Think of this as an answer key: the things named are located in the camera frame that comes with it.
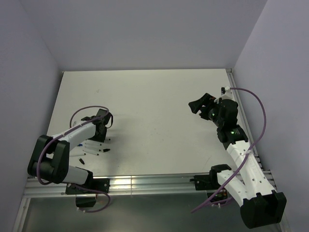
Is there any aluminium front rail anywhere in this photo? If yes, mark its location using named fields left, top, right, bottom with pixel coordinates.
left=23, top=174, right=197, bottom=198

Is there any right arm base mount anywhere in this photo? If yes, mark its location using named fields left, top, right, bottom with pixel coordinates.
left=189, top=174, right=228, bottom=204

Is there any aluminium side rail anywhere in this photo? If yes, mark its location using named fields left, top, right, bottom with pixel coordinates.
left=226, top=69, right=267, bottom=170

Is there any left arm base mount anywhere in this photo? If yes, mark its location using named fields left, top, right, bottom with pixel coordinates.
left=65, top=178, right=110, bottom=210

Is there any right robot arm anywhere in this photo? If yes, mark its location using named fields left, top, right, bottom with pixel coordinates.
left=188, top=93, right=287, bottom=229

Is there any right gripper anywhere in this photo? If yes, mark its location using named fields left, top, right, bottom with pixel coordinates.
left=188, top=93, right=224, bottom=127

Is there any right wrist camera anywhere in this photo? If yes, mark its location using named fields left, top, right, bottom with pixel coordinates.
left=214, top=86, right=233, bottom=103

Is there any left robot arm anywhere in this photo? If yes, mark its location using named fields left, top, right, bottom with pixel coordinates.
left=27, top=106, right=113, bottom=193

